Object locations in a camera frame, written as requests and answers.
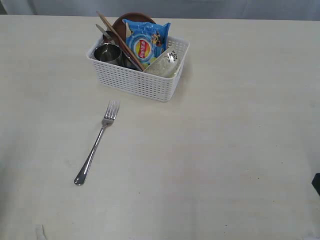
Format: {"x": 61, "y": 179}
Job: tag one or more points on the stainless steel spoon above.
{"x": 110, "y": 38}

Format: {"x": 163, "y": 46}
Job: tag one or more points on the brown round plate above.
{"x": 120, "y": 27}

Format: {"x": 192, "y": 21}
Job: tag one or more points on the blue Lays chips bag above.
{"x": 146, "y": 40}

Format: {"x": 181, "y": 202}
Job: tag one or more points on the lower brown wooden chopstick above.
{"x": 125, "y": 53}

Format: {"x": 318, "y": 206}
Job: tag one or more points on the stainless steel fork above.
{"x": 107, "y": 120}

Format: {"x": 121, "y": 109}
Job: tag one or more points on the stainless steel cup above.
{"x": 109, "y": 53}

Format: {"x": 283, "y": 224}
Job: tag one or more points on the white floral ceramic bowl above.
{"x": 165, "y": 65}

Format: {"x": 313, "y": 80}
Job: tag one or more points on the upper brown wooden chopstick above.
{"x": 115, "y": 35}

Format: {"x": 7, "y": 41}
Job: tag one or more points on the black object at right edge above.
{"x": 316, "y": 182}

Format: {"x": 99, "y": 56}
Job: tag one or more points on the white plastic perforated basket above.
{"x": 136, "y": 82}

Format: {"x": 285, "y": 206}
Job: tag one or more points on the brown wooden chopstick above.
{"x": 115, "y": 35}
{"x": 125, "y": 53}

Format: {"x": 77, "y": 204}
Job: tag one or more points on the stainless steel table knife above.
{"x": 100, "y": 29}

